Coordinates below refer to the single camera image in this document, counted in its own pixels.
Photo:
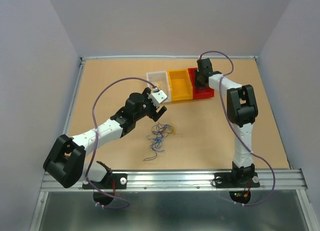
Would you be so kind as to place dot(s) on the metal front plate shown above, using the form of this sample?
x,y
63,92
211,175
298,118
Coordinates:
x,y
171,211

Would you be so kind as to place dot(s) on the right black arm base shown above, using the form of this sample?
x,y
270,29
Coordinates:
x,y
226,180

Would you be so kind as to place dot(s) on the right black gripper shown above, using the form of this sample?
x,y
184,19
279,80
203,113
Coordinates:
x,y
199,84

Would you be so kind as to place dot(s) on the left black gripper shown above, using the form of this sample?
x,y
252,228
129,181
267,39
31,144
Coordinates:
x,y
153,115

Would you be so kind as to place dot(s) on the white plastic bin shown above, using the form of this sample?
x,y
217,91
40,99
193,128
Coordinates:
x,y
161,80

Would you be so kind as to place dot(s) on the yellow plastic bin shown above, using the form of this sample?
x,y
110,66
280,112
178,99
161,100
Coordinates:
x,y
180,85

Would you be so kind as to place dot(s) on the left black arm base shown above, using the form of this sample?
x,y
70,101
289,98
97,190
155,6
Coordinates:
x,y
119,179

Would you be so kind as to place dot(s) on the aluminium front rail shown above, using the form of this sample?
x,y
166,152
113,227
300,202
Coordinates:
x,y
187,180

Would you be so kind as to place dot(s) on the aluminium rail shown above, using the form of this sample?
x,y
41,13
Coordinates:
x,y
73,99
187,180
164,57

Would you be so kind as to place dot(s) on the red plastic bin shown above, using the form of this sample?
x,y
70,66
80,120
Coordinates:
x,y
199,92

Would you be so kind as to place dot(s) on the aluminium left rail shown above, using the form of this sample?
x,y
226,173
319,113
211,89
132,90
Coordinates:
x,y
73,99

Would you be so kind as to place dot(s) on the aluminium back rail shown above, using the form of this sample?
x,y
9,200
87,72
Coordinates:
x,y
164,57

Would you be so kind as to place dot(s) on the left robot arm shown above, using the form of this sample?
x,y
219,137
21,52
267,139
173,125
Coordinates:
x,y
66,159

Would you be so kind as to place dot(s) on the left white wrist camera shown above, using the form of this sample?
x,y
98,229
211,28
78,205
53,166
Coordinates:
x,y
157,98

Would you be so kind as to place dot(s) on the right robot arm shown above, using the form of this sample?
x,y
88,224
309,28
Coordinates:
x,y
241,111

